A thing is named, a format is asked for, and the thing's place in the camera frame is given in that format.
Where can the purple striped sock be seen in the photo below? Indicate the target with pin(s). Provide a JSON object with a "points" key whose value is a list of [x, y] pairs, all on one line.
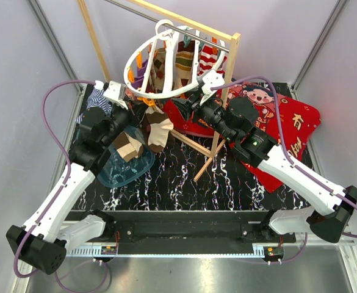
{"points": [[138, 80]]}

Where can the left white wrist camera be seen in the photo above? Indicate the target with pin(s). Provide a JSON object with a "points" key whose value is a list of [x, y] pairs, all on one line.
{"points": [[115, 93]]}

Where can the blue plastic basket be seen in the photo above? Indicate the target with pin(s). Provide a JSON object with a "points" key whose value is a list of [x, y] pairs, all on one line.
{"points": [[126, 171]]}

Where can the blue striped cloth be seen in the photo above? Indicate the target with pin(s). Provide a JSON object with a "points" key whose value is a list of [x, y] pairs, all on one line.
{"points": [[96, 99]]}

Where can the brown beige striped sock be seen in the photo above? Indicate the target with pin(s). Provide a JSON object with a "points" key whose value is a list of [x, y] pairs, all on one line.
{"points": [[184, 64]]}

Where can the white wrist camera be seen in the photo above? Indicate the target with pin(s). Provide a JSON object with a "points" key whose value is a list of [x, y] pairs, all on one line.
{"points": [[115, 93], [210, 80]]}

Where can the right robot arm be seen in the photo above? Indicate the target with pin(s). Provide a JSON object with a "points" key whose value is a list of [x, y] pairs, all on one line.
{"points": [[331, 205]]}

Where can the red white striped sock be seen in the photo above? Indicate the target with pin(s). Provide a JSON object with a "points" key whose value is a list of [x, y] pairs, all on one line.
{"points": [[211, 58]]}

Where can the orange clothes peg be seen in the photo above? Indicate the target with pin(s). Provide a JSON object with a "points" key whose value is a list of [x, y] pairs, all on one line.
{"points": [[149, 102]]}

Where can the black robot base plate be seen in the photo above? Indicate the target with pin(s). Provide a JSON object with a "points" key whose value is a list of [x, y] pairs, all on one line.
{"points": [[192, 233]]}

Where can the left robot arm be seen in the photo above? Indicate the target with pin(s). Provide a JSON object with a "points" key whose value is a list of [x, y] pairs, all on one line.
{"points": [[42, 242]]}

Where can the wooden clothes rack frame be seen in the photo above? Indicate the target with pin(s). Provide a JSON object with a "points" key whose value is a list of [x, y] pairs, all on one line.
{"points": [[210, 34]]}

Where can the metal hanging rod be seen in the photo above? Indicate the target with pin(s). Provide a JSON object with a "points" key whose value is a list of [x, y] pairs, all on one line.
{"points": [[168, 26]]}

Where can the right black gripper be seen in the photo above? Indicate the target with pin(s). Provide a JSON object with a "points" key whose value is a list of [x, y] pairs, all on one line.
{"points": [[187, 106]]}

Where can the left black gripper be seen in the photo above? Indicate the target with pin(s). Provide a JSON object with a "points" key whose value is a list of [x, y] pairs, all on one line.
{"points": [[138, 108]]}

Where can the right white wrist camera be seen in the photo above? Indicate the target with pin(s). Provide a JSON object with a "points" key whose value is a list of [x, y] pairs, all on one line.
{"points": [[210, 80]]}

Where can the beige brown block sock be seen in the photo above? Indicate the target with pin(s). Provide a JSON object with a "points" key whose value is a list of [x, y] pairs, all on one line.
{"points": [[160, 127]]}

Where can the white round sock hanger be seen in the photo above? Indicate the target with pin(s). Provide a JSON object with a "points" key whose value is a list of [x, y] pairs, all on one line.
{"points": [[170, 39]]}

